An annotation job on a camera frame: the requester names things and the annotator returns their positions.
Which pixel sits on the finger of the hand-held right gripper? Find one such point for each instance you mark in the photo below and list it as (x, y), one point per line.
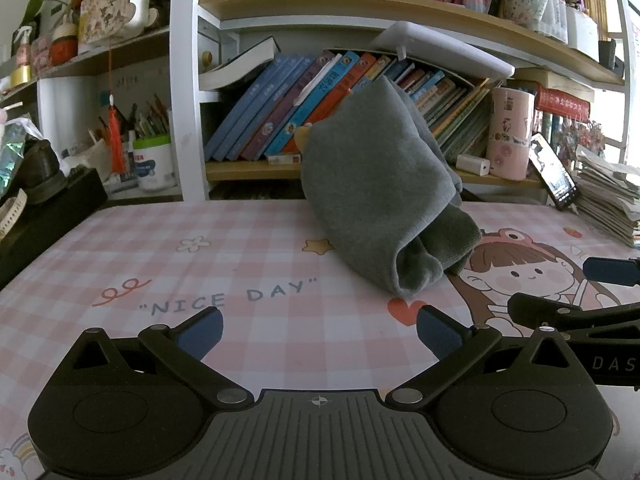
(610, 271)
(540, 310)

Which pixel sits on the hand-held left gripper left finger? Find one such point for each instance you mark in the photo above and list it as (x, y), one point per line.
(202, 332)

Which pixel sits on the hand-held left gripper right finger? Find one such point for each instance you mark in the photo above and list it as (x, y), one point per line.
(437, 336)

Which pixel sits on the grey pants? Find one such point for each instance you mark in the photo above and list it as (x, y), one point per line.
(360, 185)

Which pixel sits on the pink checked cartoon desk mat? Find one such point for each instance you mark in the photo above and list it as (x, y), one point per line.
(200, 260)

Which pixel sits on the stack of newspapers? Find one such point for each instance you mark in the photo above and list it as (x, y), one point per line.
(607, 195)

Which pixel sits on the black smartphone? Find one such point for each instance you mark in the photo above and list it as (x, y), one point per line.
(552, 170)

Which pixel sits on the white charger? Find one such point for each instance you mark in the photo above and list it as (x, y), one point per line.
(472, 165)

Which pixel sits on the pink sticker-covered tumbler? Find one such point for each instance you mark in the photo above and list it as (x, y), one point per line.
(510, 135)

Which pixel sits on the red thick book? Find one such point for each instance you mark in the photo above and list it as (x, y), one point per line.
(565, 101)

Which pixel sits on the white jar pen holder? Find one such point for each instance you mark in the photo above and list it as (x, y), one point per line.
(152, 162)

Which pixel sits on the black box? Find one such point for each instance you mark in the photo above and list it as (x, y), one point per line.
(55, 220)

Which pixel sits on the orange white toothpaste box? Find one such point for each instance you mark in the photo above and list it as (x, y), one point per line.
(285, 159)

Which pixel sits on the beige thick book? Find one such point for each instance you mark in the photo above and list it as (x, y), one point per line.
(550, 79)

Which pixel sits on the red tassel ornament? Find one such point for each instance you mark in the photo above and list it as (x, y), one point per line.
(117, 140)

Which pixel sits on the white wooden bookshelf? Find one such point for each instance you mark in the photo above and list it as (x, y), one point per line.
(187, 110)

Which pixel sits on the dark brown shoe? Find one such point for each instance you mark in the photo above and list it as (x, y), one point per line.
(42, 170)

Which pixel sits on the row of leaning picture books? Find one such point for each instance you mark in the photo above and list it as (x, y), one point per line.
(260, 110)

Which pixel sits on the white storage box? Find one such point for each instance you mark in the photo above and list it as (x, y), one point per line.
(582, 32)

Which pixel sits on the shiny plastic bag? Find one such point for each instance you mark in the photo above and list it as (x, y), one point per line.
(10, 155)

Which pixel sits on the row of yellow spine books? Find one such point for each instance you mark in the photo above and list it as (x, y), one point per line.
(592, 7)

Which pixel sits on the black cover thick book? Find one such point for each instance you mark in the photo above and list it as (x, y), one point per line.
(235, 67)

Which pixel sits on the cluster of tubes and stationery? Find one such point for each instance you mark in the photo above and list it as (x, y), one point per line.
(535, 5)

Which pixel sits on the white flat lamp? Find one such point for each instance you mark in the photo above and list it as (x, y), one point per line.
(440, 47)

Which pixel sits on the pink spray bottle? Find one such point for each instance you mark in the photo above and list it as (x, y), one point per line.
(22, 50)

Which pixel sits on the cream hanging plaque ornament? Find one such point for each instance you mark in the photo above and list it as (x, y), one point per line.
(107, 10)

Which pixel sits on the green leaf plant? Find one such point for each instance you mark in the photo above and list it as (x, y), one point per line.
(32, 7)

